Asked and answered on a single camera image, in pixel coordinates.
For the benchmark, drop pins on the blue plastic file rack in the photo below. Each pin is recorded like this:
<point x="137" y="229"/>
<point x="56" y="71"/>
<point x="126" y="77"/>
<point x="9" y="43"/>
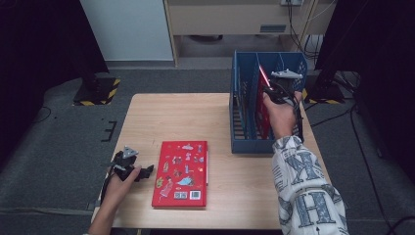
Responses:
<point x="248" y="147"/>

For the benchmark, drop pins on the person's right hand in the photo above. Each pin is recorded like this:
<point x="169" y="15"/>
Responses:
<point x="282" y="117"/>

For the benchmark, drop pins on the beige wooden cabinet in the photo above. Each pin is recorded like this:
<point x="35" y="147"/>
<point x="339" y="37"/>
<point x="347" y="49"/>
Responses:
<point x="228" y="16"/>

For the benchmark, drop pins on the grey tape piece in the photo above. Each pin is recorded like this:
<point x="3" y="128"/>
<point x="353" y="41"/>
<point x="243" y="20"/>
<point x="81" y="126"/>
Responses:
<point x="91" y="206"/>

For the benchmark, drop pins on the dark curtain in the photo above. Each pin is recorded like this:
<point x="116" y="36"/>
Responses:
<point x="375" y="49"/>
<point x="32" y="49"/>

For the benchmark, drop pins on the white panel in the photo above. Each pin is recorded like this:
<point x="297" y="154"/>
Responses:
<point x="130" y="29"/>

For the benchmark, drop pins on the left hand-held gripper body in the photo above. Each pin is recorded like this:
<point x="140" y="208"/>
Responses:
<point x="125" y="166"/>

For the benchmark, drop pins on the white power socket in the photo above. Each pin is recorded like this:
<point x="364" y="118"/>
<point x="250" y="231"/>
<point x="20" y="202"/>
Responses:
<point x="292" y="2"/>

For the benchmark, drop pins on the black stand with striped base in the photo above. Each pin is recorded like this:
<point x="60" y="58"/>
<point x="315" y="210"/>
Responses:
<point x="326" y="93"/>
<point x="98" y="93"/>

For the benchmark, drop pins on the person's left hand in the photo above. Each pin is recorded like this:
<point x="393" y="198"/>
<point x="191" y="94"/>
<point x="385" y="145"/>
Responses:
<point x="117" y="191"/>

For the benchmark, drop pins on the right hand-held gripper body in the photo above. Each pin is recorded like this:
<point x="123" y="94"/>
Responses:
<point x="285" y="88"/>

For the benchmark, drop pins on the red picture book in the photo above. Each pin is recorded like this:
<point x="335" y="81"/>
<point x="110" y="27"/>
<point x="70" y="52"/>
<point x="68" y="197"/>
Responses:
<point x="179" y="176"/>
<point x="262" y="114"/>

